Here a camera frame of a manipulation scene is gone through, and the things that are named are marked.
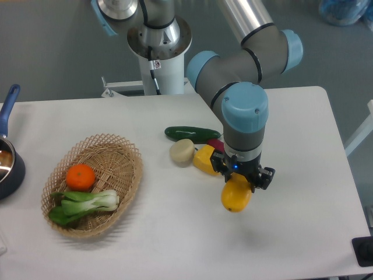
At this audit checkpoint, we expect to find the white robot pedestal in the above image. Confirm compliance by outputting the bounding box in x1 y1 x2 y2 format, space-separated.
127 16 192 95

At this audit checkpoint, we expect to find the white frame at right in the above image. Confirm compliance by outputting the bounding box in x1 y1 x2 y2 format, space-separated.
344 100 372 156

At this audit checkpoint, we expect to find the white base bracket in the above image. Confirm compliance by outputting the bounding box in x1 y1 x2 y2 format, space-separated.
100 76 195 99

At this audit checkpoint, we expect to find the beige round potato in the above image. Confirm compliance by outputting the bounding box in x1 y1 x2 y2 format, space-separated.
169 139 195 167

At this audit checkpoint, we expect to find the red vegetable piece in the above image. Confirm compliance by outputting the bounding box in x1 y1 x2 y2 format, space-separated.
207 139 224 152

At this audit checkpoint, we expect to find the blue handled saucepan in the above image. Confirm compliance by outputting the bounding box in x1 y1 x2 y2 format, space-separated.
1 84 26 200

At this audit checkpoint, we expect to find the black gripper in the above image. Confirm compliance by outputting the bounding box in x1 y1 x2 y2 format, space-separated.
210 144 276 193

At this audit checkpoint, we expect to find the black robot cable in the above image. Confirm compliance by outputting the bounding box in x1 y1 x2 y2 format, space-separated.
146 45 162 96

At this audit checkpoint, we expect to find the dark green cucumber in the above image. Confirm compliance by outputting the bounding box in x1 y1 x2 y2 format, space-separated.
164 126 221 144

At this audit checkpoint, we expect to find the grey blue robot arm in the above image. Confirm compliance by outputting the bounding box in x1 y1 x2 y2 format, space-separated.
92 1 303 190

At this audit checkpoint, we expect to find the orange tangerine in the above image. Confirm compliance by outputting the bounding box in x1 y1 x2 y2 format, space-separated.
66 164 96 192

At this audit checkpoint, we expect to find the yellow bell pepper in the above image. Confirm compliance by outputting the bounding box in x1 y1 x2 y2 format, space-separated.
192 145 218 176

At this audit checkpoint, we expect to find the black device at edge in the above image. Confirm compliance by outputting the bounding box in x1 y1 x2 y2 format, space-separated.
351 236 373 267

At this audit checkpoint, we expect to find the blue plastic bag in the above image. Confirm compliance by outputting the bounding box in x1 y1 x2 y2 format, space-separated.
318 1 372 31

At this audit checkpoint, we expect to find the woven wicker basket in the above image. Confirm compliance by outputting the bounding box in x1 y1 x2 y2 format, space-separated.
41 134 143 238

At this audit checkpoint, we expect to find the yellow mango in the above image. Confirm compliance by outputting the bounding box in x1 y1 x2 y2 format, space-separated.
221 173 252 212

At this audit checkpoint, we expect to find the green bok choy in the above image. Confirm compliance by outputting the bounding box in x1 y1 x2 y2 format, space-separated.
48 190 119 226

